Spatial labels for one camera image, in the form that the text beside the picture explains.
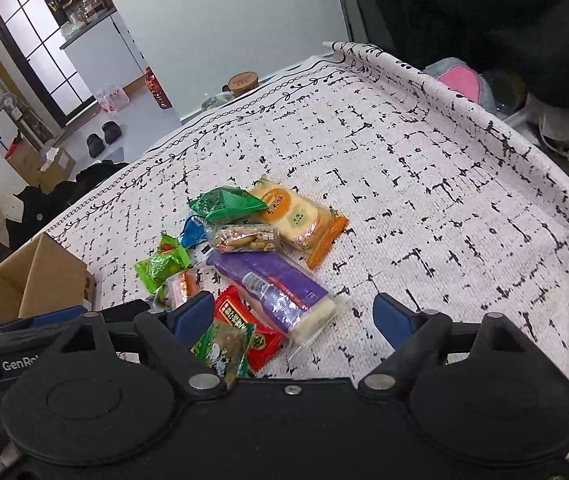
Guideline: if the brown cardboard box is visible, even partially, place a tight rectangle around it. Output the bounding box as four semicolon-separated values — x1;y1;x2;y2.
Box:
0;232;96;330

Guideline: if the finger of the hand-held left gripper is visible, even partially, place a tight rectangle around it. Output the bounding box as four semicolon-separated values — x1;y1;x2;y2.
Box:
97;300;154;322
0;306;88;347

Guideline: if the red snack packet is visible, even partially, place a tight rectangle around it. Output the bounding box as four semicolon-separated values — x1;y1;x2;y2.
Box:
213;285;284;374

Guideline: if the cardboard box with paper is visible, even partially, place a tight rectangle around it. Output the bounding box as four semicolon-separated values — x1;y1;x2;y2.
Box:
39;146;77;191

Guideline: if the pile of black clothes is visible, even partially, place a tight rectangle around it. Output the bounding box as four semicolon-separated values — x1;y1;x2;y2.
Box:
4;160;130;251

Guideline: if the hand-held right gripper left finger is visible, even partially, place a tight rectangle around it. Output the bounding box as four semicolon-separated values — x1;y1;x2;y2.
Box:
54;290;228;397

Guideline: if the red bottle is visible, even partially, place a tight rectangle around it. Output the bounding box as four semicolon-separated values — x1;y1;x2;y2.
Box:
143;66;173;110

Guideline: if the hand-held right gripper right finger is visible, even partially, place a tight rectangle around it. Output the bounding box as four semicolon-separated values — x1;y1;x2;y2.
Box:
359;292;528;397

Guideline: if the pink plastic bag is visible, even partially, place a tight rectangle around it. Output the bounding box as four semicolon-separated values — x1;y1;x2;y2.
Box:
95;84;130;113

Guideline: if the green triangular snack packet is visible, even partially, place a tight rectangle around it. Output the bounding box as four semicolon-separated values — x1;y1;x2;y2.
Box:
188;186;269;223

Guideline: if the small green candy packet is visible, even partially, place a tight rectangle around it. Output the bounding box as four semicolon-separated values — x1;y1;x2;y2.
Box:
134;234;193;295

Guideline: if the white black-patterned cloth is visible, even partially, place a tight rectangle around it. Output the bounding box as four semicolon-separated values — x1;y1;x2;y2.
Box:
39;40;569;476

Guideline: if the orange rice cracker packet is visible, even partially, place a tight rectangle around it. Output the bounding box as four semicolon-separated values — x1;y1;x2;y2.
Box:
248;176;349;271

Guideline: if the orange white snack packet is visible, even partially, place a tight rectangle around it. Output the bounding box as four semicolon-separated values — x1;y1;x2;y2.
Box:
155;266;210;311

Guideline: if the metal utility cart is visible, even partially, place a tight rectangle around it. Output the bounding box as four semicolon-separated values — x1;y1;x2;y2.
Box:
0;91;40;141

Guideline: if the open cardboard box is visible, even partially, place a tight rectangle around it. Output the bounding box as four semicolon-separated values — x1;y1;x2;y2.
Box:
4;136;45;177

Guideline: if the white cabinet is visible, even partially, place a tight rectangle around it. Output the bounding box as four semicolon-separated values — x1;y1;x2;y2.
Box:
59;10;146;111

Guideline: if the black-framed paned door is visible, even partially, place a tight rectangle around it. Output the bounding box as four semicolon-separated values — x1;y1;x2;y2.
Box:
0;0;96;124

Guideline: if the clear nut bar packet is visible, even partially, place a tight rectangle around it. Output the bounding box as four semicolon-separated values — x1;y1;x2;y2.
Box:
204;223;281;254

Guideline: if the hanging dark clothing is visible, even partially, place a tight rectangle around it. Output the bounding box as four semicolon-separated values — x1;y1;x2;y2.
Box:
337;0;569;116

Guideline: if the cluttered shelf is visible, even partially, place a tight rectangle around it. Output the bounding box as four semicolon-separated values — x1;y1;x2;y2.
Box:
34;0;118;41

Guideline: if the pink grey plush toy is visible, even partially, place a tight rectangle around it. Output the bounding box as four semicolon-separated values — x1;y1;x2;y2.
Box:
423;57;498;113

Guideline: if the blue snack packet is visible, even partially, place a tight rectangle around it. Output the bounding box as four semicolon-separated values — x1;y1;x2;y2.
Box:
179;214;211;250

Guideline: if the jar with wooden lid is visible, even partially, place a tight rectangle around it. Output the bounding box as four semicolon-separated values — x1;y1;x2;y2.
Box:
227;72;261;98

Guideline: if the long purple snack packet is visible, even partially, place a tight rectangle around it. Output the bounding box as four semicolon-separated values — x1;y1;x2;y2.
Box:
204;250;346;359

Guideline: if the green cartoon snack packet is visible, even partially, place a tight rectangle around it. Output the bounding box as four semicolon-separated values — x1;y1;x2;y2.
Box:
190;321;256;379

